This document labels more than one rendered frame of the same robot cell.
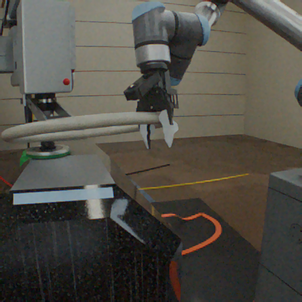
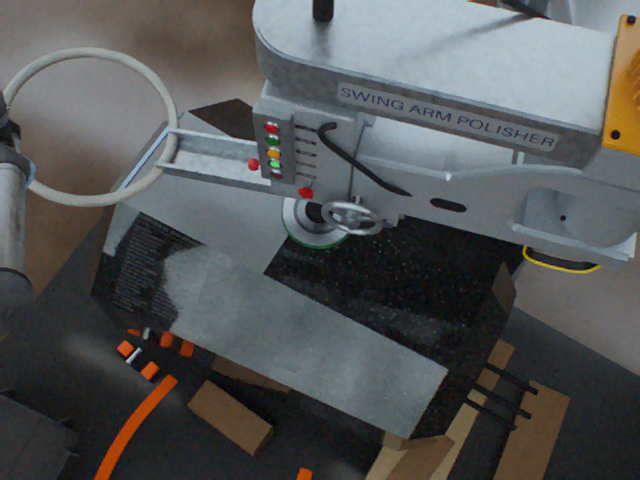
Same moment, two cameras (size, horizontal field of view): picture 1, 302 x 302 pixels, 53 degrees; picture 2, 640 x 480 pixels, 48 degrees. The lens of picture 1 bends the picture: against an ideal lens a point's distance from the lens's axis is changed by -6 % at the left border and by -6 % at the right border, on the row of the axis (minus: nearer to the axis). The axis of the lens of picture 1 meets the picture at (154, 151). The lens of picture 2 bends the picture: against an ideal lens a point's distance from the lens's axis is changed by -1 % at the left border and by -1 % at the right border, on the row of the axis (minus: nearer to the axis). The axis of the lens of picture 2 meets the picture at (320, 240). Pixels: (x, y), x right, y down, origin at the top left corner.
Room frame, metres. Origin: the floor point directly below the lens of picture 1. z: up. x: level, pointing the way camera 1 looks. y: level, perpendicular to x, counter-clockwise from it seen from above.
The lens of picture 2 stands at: (2.11, -0.11, 2.80)
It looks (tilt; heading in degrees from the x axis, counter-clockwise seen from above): 67 degrees down; 134
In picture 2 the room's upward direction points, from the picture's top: 1 degrees clockwise
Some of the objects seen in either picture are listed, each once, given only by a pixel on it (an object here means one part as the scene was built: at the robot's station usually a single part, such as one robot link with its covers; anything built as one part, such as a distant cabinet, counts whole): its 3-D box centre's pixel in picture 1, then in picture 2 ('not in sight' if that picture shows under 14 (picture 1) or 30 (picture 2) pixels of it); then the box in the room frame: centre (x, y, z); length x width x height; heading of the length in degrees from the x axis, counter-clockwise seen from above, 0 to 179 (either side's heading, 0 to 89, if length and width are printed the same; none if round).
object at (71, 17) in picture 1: (70, 39); (276, 146); (1.48, 0.39, 1.42); 0.08 x 0.03 x 0.28; 30
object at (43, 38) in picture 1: (40, 53); (354, 132); (1.55, 0.56, 1.37); 0.36 x 0.22 x 0.45; 30
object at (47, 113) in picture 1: (44, 85); not in sight; (1.50, 0.53, 1.20); 0.12 x 0.09 x 0.30; 30
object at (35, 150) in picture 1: (48, 149); (319, 211); (1.48, 0.53, 0.90); 0.21 x 0.21 x 0.01
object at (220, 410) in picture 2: not in sight; (231, 418); (1.59, -0.02, 0.07); 0.30 x 0.12 x 0.12; 10
